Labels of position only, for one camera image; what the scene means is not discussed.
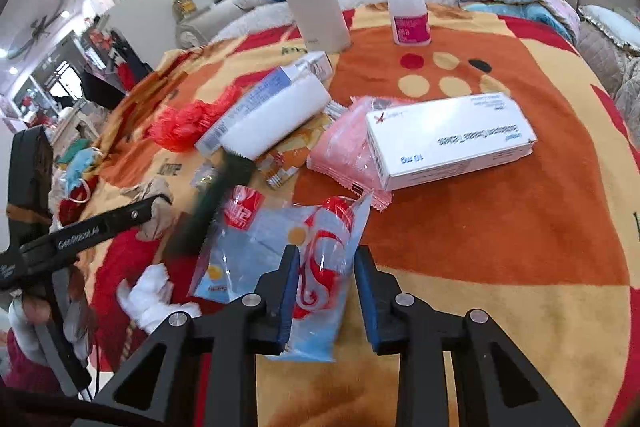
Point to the red white wrapper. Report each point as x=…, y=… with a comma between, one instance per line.
x=242, y=206

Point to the small white box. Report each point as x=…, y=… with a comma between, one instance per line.
x=317, y=64

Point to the long white blue medicine box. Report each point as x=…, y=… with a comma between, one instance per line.
x=265, y=112

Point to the silver frilled cushion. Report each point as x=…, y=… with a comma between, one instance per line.
x=612, y=27

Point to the red mesh bag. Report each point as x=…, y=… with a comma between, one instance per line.
x=192, y=119

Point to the clear blue plastic wrapper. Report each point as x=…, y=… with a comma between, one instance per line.
x=270, y=237

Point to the pink packet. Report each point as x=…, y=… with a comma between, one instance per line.
x=342, y=152

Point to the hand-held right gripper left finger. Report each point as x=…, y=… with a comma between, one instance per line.
x=287, y=302

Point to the pink patterned cushion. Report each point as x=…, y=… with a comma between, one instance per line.
x=520, y=2

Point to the printed orange red blanket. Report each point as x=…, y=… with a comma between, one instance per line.
x=500, y=247

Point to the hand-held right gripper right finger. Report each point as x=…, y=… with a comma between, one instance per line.
x=366, y=302

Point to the white crumpled tissue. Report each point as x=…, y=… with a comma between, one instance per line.
x=150, y=299

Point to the large white medicine box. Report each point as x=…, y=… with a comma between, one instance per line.
x=445, y=139

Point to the orange yellow snack packet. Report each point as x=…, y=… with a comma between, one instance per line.
x=287, y=157

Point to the brown crumpled paper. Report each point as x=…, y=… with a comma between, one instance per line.
x=150, y=207

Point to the white pink-label pill bottle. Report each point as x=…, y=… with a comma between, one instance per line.
x=407, y=9

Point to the white thermos bottle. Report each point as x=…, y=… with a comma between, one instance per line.
x=312, y=2

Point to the blue face mask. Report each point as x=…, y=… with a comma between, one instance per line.
x=75, y=169

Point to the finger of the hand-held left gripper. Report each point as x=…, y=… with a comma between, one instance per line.
x=100, y=232

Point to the dark green strip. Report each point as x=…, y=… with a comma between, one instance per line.
x=210, y=212

